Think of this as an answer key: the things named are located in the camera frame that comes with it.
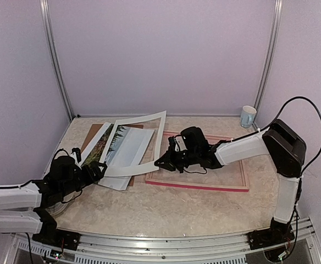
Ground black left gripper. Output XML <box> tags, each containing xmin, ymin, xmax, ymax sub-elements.
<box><xmin>60</xmin><ymin>161</ymin><xmax>107</xmax><ymax>197</ymax></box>

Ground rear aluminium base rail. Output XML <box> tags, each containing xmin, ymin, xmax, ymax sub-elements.
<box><xmin>74</xmin><ymin>111</ymin><xmax>240</xmax><ymax>119</ymax></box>

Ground aluminium corner post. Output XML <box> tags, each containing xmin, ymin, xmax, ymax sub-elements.
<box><xmin>40</xmin><ymin>0</ymin><xmax>75</xmax><ymax>122</ymax></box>
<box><xmin>253</xmin><ymin>0</ymin><xmax>284</xmax><ymax>109</ymax></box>

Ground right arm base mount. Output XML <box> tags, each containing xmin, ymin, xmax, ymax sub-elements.
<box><xmin>247</xmin><ymin>218</ymin><xmax>297</xmax><ymax>250</ymax></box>

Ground light blue mug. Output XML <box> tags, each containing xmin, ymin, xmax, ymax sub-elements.
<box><xmin>240</xmin><ymin>105</ymin><xmax>257</xmax><ymax>128</ymax></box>

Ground forest landscape photo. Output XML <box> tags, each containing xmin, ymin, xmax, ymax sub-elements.
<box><xmin>81</xmin><ymin>123</ymin><xmax>130</xmax><ymax>166</ymax></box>

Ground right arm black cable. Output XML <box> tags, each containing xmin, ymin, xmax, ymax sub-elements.
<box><xmin>259</xmin><ymin>96</ymin><xmax>321</xmax><ymax>177</ymax></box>

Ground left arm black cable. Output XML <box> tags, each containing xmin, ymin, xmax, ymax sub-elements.
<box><xmin>0</xmin><ymin>147</ymin><xmax>84</xmax><ymax>204</ymax></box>

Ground left aluminium corner post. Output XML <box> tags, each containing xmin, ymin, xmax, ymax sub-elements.
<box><xmin>40</xmin><ymin>0</ymin><xmax>75</xmax><ymax>122</ymax></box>

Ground front aluminium rail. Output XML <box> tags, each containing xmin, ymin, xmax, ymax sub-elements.
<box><xmin>1</xmin><ymin>218</ymin><xmax>321</xmax><ymax>263</ymax></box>

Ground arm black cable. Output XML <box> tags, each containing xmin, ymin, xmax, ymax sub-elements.
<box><xmin>0</xmin><ymin>147</ymin><xmax>84</xmax><ymax>204</ymax></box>
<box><xmin>259</xmin><ymin>96</ymin><xmax>321</xmax><ymax>177</ymax></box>

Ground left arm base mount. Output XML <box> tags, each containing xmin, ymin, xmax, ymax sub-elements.
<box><xmin>32</xmin><ymin>214</ymin><xmax>81</xmax><ymax>251</ymax></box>

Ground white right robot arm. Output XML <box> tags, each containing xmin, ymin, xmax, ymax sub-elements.
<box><xmin>154</xmin><ymin>119</ymin><xmax>307</xmax><ymax>244</ymax></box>

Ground pink wooden picture frame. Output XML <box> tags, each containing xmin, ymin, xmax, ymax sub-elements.
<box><xmin>145</xmin><ymin>130</ymin><xmax>251</xmax><ymax>193</ymax></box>

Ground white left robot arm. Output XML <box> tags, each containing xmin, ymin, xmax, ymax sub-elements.
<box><xmin>0</xmin><ymin>156</ymin><xmax>107</xmax><ymax>245</ymax></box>

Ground white paper sheets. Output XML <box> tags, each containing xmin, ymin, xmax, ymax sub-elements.
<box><xmin>80</xmin><ymin>122</ymin><xmax>156</xmax><ymax>192</ymax></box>

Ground right aluminium corner post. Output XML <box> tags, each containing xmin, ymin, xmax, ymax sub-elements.
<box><xmin>253</xmin><ymin>0</ymin><xmax>284</xmax><ymax>109</ymax></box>

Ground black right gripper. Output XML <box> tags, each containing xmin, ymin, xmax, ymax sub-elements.
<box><xmin>154</xmin><ymin>145</ymin><xmax>199</xmax><ymax>173</ymax></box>

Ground brown backing board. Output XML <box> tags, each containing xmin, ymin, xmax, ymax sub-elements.
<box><xmin>82</xmin><ymin>123</ymin><xmax>145</xmax><ymax>188</ymax></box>

